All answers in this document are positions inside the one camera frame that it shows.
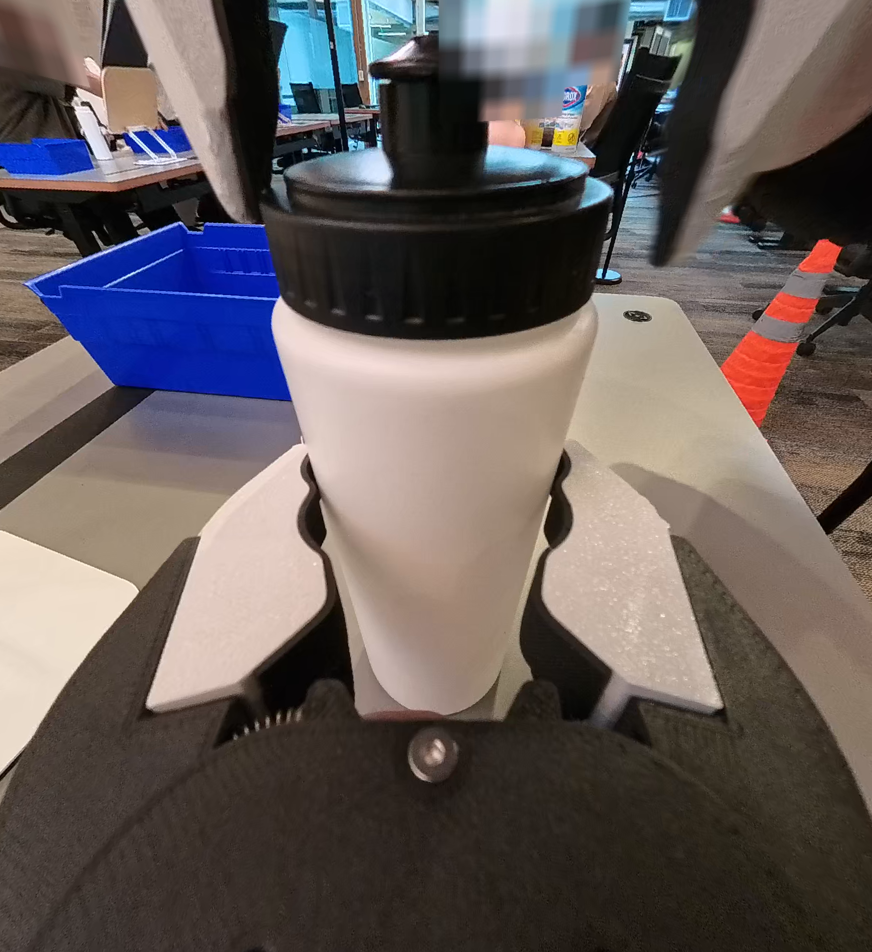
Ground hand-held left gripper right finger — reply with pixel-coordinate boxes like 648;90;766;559
523;444;724;725

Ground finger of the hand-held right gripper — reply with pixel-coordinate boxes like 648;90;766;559
124;0;284;226
651;0;872;270

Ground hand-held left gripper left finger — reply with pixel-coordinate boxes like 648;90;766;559
145;447;333;718

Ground white bottle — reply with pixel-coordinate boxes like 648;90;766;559
270;298;601;716

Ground black bottle lid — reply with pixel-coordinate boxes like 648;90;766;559
262;33;617;342

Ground small blue plastic bin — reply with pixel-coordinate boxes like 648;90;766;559
0;139;96;177
124;127;197;159

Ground wooden top desk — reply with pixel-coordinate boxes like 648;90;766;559
0;155;217;257

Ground black office chair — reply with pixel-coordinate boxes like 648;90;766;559
795;246;872;371
585;51;684;197

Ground white wipes canister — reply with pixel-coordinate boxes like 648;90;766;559
553;82;587;150

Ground orange traffic cone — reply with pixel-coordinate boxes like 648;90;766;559
722;240;848;429

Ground black slanted stand leg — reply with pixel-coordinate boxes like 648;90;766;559
817;427;872;535

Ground black round base pole stand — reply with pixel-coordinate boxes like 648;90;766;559
596;179;626;285

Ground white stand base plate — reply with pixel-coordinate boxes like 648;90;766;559
0;530;139;821

